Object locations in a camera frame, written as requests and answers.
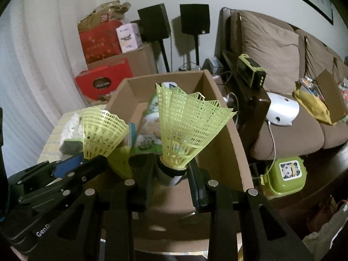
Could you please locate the white curtain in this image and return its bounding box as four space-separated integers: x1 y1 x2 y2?
0 0 90 174

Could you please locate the cardboard box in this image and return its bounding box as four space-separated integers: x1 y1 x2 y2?
105 69 254 252

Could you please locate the black speaker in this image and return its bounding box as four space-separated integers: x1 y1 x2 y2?
179 3 210 35
137 3 171 42

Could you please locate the green printed package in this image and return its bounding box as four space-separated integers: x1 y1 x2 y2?
134 94 165 154

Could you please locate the green and black radio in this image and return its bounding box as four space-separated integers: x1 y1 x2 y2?
236 54 265 89

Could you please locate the crumpled gold gift bag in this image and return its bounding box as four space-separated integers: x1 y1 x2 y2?
77 1 131 33

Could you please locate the green lunch box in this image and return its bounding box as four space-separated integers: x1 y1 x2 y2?
259 156 307 196

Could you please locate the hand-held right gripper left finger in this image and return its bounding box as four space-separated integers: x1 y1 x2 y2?
27 154 155 261

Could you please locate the yellow plastic shuttlecock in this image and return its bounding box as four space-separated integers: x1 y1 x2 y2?
156 82 236 187
80 108 129 159

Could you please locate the white printed box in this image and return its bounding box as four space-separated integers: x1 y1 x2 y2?
116 23 142 53

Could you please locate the brown sofa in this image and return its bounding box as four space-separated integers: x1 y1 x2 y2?
215 7 348 204

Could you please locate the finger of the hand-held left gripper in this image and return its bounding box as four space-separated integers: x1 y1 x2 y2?
53 154 85 177
19 155 109 204

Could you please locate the brown cardboard carton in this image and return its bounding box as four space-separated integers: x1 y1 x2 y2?
87 43 158 78

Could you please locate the white rounded device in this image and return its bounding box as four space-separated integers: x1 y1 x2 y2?
265 91 300 127

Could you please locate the black speaker stand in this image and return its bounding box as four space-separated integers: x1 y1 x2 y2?
192 34 202 70
156 39 170 73

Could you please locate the brown sofa cushion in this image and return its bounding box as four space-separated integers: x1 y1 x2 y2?
238 11 305 85
295 29 336 82

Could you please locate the white cable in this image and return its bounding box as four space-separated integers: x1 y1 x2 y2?
227 92 276 174

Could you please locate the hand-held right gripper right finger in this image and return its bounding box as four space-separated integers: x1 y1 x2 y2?
187 160 313 261

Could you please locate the yellow cloth bag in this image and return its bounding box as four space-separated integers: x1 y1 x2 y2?
292 88 333 125

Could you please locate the brown cardboard piece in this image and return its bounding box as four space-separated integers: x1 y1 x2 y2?
314 69 346 123

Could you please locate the clear plastic bag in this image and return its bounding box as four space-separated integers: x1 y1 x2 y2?
302 196 348 261

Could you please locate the red gift box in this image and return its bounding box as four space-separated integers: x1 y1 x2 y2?
75 58 134 105

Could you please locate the red gift bag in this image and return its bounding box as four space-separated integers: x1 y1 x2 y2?
79 20 123 64

